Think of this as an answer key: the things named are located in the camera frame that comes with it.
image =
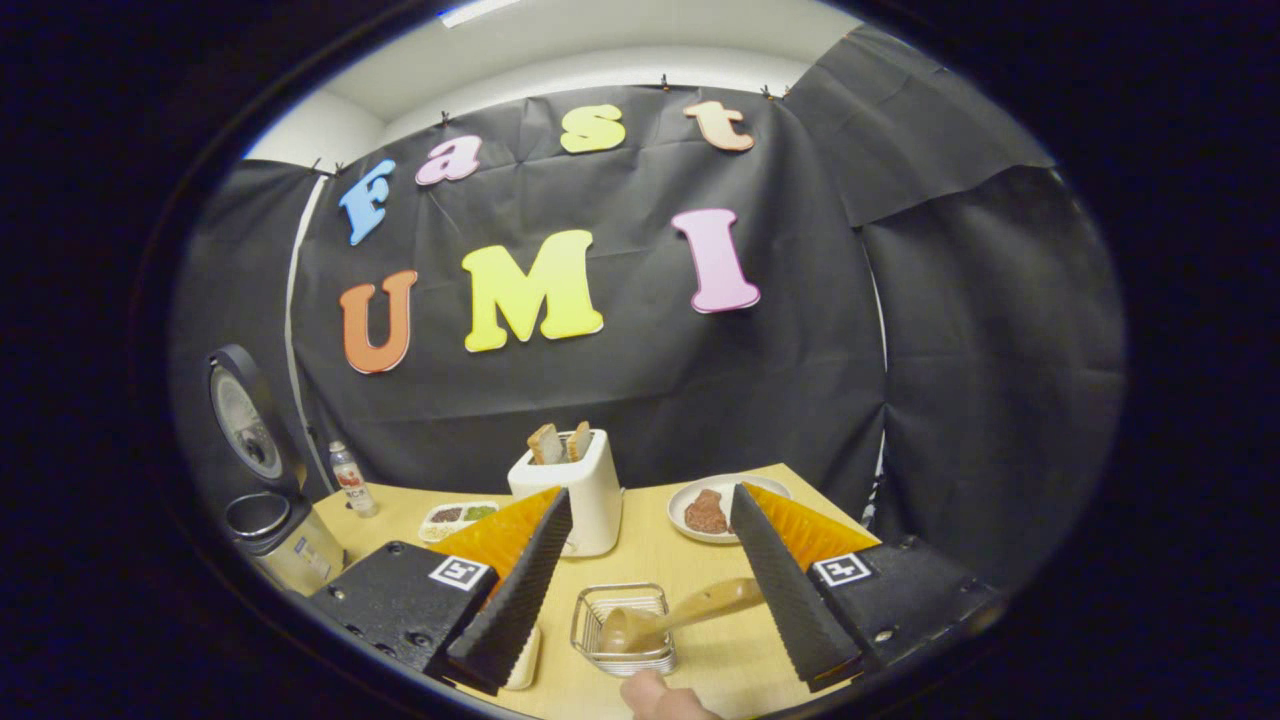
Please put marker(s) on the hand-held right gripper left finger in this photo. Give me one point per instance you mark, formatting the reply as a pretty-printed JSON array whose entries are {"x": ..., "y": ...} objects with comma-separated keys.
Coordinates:
[{"x": 520, "y": 600}]

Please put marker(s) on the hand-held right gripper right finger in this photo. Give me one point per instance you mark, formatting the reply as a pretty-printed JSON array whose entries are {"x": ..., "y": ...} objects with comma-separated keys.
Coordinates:
[{"x": 790, "y": 600}]

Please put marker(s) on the clear container of white rice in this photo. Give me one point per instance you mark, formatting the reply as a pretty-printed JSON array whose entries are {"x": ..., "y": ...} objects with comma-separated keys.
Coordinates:
[{"x": 523, "y": 660}]

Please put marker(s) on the wooden spoon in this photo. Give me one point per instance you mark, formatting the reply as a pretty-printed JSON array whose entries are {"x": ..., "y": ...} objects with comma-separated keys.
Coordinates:
[{"x": 700, "y": 605}]

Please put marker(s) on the dark grey rice cooker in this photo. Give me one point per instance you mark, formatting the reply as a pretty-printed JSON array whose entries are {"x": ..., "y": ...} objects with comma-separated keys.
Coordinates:
[{"x": 295, "y": 560}]

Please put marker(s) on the white compartment tray of grains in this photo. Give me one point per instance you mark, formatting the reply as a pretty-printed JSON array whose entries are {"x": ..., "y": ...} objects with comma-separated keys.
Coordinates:
[{"x": 455, "y": 520}]

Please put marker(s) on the brown meat piece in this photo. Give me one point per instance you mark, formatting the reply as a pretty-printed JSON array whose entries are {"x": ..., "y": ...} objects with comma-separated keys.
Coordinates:
[{"x": 707, "y": 512}]

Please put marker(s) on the white toaster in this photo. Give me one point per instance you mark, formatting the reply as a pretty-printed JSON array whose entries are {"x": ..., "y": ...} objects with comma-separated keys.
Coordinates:
[{"x": 595, "y": 500}]

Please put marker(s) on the white plate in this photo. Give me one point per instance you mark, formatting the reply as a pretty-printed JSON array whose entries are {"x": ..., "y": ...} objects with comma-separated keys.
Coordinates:
[{"x": 680, "y": 525}]

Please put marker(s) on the toast bread slice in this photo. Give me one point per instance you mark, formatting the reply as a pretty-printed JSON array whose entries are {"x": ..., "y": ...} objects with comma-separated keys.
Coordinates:
[
  {"x": 545, "y": 445},
  {"x": 579, "y": 442}
]

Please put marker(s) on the small clear bottle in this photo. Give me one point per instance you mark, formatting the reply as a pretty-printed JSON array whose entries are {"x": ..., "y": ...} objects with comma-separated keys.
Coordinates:
[{"x": 353, "y": 482}]

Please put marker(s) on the black backdrop cloth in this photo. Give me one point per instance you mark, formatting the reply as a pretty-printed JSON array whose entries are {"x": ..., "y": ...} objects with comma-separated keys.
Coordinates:
[{"x": 900, "y": 350}]

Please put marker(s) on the large ceiling light panel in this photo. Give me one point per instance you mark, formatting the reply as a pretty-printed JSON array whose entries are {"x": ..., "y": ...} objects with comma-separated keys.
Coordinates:
[{"x": 480, "y": 10}]

